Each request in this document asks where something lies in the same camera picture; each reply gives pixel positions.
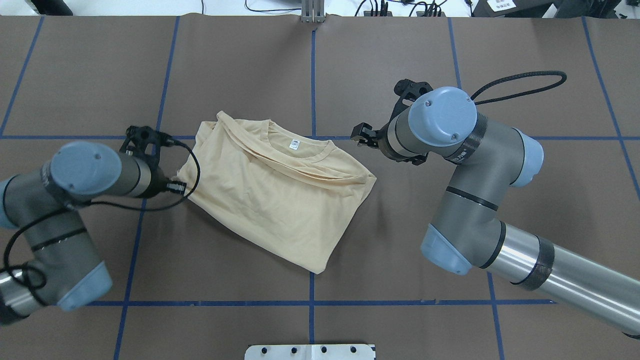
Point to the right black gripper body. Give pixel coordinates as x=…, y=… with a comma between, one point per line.
x=387, y=143

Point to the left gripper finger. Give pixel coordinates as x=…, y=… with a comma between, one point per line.
x=176, y=187

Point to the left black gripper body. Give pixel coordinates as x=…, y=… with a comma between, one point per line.
x=158, y=180

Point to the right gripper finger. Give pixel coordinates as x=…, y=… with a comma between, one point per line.
x=364, y=132
x=370, y=143

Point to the cream long-sleeve graphic shirt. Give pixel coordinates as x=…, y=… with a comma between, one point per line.
x=290, y=195

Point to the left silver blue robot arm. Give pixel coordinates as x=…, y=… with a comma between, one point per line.
x=51, y=259

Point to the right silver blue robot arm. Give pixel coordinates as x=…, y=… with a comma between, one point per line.
x=465, y=232

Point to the orange black electronics board far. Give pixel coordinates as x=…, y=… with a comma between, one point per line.
x=378, y=9

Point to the orange black electronics board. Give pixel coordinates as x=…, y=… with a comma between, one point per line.
x=433, y=9
x=378, y=9

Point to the orange black electronics board near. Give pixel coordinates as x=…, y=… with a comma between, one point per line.
x=433, y=9

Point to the brown black box device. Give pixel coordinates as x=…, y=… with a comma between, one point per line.
x=511, y=8

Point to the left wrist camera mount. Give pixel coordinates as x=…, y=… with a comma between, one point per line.
x=145, y=143

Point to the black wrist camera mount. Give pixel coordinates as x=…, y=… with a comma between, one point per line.
x=408, y=90

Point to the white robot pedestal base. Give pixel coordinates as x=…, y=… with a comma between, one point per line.
x=346, y=351

